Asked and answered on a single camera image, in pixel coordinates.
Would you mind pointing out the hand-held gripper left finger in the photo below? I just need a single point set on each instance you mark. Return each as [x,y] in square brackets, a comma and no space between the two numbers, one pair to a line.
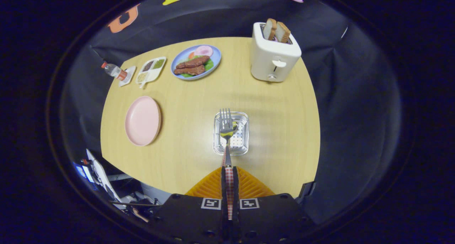
[188,219]

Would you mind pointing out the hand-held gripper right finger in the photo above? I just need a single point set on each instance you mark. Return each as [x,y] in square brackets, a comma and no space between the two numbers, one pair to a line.
[273,219]

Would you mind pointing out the metal cutlery basket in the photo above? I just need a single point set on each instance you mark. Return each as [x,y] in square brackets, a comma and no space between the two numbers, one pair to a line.
[241,141]

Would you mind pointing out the white equipment pile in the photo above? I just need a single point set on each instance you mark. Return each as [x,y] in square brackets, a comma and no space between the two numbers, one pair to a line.
[99,173]

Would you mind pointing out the pink round plate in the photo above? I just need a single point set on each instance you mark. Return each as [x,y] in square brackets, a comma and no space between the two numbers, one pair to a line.
[142,121]

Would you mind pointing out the black backdrop cloth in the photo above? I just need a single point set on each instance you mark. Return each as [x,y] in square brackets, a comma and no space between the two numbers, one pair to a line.
[355,112]

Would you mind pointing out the brown meat patty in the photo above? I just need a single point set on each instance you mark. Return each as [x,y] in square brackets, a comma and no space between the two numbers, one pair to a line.
[193,62]
[190,70]

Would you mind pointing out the white divided grain dish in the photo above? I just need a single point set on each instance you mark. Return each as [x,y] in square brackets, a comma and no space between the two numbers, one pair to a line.
[153,73]

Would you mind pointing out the white square coaster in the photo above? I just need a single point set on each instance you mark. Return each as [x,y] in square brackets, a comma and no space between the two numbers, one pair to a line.
[129,75]

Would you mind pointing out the green lettuce leaf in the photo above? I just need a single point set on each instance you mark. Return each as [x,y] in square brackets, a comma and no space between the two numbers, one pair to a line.
[209,64]

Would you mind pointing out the white toaster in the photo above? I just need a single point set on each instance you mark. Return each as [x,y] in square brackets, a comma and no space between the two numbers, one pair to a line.
[270,59]

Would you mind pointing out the blue oval plate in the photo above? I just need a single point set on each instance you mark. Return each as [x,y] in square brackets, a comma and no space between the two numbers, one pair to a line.
[215,57]

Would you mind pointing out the clear water bottle red cap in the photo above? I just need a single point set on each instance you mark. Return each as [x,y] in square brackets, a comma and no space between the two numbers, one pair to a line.
[113,70]

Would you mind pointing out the pink ham slice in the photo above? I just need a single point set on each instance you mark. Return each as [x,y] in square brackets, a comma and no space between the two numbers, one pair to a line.
[203,50]

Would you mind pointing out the toast bread slice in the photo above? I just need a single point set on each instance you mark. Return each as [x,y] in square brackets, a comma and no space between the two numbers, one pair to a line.
[283,32]
[269,29]

